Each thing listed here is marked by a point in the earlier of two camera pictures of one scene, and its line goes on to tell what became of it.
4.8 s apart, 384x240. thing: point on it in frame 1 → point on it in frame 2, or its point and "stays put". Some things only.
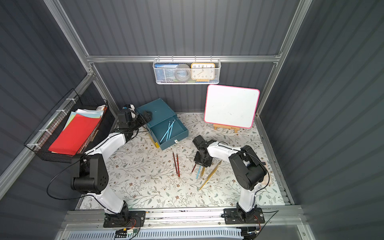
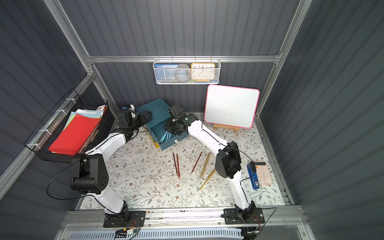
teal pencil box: x=164 y=127 stays put
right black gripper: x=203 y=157 → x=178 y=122
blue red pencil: x=193 y=169 stays put
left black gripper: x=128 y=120 stays put
